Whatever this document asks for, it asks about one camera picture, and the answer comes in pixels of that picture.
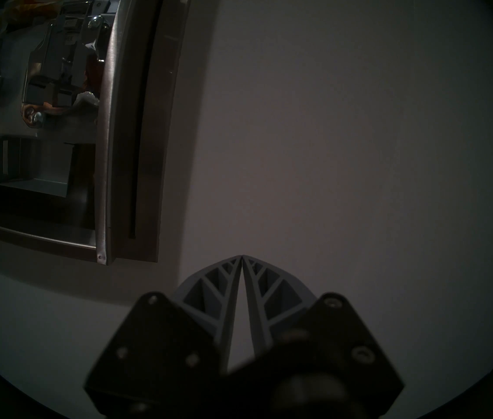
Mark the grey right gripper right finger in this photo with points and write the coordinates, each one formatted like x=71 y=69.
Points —
x=325 y=348

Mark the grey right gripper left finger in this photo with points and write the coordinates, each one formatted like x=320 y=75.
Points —
x=163 y=348

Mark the stainless steel dispenser cabinet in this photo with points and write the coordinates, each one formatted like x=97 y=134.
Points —
x=120 y=160

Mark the chrome dispensing lever mechanism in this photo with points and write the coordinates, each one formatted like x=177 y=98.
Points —
x=63 y=60

